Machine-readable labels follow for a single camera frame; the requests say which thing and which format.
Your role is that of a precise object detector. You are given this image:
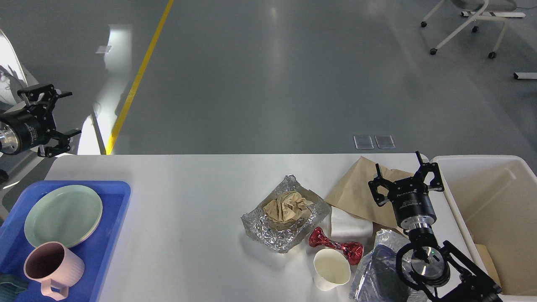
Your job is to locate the brown paper bag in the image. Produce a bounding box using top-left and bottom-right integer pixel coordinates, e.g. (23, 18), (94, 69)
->
(325, 156), (401, 231)

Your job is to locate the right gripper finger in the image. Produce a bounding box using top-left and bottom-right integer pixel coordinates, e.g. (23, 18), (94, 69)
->
(414, 151), (444, 193)
(368, 163), (393, 207)

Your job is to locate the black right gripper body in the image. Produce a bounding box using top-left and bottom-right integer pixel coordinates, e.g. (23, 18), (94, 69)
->
(388, 177), (437, 229)

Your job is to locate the red foil wrapper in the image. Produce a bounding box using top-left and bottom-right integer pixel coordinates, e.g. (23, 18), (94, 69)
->
(308, 227), (364, 266)

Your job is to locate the light green plate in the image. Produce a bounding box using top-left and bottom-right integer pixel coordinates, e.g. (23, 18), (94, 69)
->
(23, 184), (103, 248)

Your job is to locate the pink mug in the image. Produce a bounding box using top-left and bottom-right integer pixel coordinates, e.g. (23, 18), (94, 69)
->
(23, 241), (86, 301)

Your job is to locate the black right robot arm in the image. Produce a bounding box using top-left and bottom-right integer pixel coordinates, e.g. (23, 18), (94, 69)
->
(368, 151), (502, 302)

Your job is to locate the white office chair right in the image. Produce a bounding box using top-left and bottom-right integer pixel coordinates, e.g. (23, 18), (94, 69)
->
(428, 0), (526, 59)

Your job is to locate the white bar on floor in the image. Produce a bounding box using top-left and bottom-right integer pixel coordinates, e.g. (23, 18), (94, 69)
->
(513, 71), (537, 80)

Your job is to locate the beige waste bin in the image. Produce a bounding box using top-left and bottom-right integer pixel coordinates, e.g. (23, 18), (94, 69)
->
(432, 155), (537, 302)

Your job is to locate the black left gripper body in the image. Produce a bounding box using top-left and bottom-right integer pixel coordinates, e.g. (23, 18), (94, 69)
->
(0, 110), (47, 155)

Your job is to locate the white paper cup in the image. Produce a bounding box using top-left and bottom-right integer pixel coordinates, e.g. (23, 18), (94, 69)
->
(313, 249), (351, 291)

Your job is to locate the blue plastic tray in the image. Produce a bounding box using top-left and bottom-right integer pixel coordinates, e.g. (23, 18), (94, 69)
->
(0, 180), (131, 302)

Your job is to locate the yellow plate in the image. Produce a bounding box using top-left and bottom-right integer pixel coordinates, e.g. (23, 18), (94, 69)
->
(72, 204), (103, 247)

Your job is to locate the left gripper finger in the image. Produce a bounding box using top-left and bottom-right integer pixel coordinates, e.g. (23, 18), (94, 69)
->
(18, 84), (73, 122)
(37, 129), (82, 158)

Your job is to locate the white napkin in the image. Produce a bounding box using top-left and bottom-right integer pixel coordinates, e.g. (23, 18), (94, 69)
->
(330, 207), (373, 242)

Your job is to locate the crumpled aluminium foil tray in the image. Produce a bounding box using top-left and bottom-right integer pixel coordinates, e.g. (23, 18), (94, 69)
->
(241, 174), (331, 253)

